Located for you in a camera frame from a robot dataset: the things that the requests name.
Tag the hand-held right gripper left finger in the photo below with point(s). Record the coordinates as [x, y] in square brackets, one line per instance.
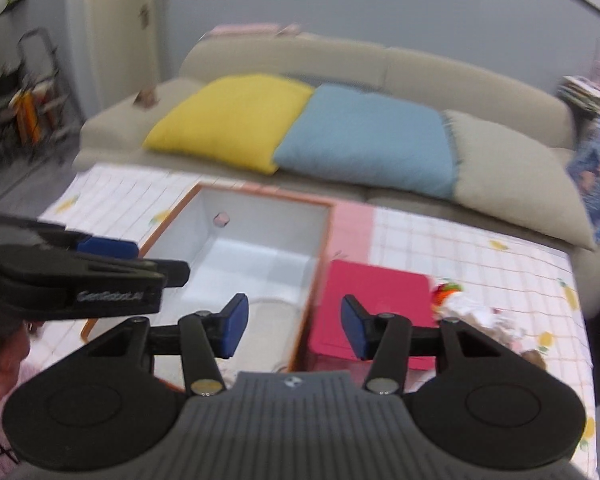
[236, 324]

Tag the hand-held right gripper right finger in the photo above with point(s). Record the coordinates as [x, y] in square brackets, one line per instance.
[354, 324]

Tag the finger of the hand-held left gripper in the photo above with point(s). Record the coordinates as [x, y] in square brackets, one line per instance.
[107, 248]

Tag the orange knitted toy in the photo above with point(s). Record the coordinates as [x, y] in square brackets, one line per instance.
[445, 294]

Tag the white storage box orange rim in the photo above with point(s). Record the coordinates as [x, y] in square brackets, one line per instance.
[260, 220]

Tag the silver foil snack packet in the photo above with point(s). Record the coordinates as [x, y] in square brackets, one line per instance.
[480, 317]

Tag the person's left hand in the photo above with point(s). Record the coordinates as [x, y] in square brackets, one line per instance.
[5, 360]

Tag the red box lid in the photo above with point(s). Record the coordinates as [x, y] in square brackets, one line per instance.
[380, 285]

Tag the checked lemon print tablecloth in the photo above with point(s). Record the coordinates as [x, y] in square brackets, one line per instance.
[455, 245]

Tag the small brown object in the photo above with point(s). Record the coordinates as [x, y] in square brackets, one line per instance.
[146, 97]

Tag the folding metal cart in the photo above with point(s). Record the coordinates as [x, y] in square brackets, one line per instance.
[47, 85]

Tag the yellow pillow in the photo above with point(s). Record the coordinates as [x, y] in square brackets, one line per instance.
[230, 120]

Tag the light blue pillow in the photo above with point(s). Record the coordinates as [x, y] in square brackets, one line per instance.
[365, 145]

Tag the beige pillow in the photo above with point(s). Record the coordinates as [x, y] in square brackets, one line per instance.
[515, 185]

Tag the pink cloth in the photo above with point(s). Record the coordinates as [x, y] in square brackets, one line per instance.
[245, 29]

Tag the beige sofa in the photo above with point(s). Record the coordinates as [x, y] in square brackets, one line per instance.
[430, 75]

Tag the blue patterned bag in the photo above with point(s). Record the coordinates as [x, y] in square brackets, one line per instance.
[597, 180]

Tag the stack of books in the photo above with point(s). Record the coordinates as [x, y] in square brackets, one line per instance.
[587, 95]

